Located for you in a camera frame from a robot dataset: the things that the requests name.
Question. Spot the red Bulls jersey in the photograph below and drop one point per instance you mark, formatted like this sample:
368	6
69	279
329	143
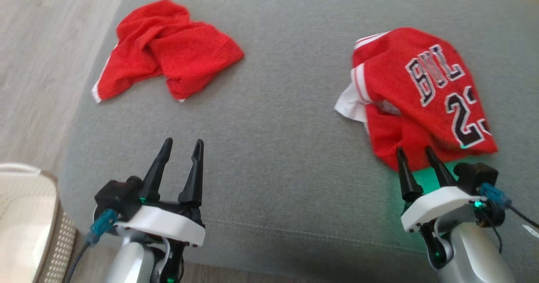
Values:
412	93

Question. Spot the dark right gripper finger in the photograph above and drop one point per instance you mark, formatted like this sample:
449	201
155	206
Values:
440	169
407	177

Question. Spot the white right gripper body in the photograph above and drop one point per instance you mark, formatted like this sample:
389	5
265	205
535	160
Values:
438	203

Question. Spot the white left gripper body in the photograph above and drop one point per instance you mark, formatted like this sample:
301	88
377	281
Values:
160	226

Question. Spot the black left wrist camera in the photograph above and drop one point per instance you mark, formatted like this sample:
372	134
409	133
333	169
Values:
118	196

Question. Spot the large grey sofa seat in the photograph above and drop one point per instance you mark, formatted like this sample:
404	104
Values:
273	140

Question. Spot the white laundry basket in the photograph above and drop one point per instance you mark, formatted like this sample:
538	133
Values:
25	224

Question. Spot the red shorts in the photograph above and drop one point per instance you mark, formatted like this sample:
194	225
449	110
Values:
168	51

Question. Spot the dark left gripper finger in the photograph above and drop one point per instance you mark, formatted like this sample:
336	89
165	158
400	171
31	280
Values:
193	177
156	173

